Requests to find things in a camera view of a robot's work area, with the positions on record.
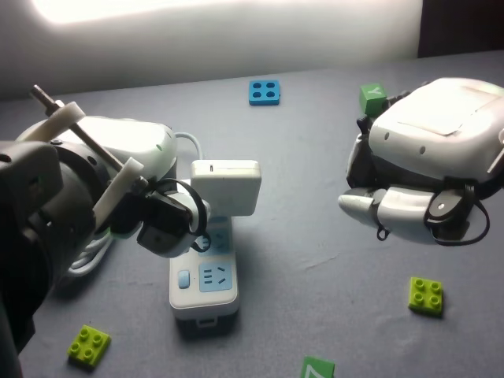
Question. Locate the white power strip blue sockets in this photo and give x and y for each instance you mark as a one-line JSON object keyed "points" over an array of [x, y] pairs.
{"points": [[214, 275]]}

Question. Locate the green cube letter Y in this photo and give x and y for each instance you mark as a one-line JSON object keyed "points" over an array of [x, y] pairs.
{"points": [[370, 102]]}

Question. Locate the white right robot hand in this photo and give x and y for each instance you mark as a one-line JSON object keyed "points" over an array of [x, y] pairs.
{"points": [[433, 130]]}

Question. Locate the blue four-hole block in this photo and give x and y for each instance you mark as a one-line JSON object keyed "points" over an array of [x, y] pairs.
{"points": [[265, 90]]}

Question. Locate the dark brown board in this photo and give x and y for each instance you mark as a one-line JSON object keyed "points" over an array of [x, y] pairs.
{"points": [[460, 23]]}

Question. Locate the green cube number 7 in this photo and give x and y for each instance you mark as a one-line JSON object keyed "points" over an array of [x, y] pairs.
{"points": [[328, 366]]}

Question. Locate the grey table cloth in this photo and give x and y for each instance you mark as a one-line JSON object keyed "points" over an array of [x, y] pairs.
{"points": [[315, 275]]}

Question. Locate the white square power adapter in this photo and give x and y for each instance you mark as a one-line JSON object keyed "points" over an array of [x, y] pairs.
{"points": [[226, 189]]}

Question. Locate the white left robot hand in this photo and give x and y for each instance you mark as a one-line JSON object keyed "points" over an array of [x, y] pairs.
{"points": [[149, 141]]}

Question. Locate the green four-stud toy brick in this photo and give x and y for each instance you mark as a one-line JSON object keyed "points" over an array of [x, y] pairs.
{"points": [[426, 297], [88, 348]]}

